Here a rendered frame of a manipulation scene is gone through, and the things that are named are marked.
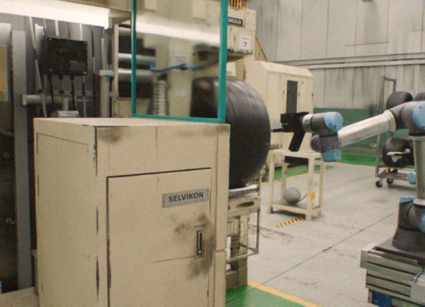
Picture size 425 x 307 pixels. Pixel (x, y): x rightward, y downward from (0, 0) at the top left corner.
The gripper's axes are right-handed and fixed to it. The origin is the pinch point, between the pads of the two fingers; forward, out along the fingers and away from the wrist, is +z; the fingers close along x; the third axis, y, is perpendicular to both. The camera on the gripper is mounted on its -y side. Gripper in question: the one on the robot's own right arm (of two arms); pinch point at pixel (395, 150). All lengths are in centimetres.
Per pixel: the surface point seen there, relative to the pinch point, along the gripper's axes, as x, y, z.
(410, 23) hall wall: 814, -178, 707
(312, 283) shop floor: -36, 103, 50
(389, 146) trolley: 323, 78, 322
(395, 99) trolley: 337, 0, 319
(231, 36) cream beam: -98, -80, 23
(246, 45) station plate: -87, -74, 26
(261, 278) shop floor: -68, 98, 72
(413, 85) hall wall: 797, 2, 689
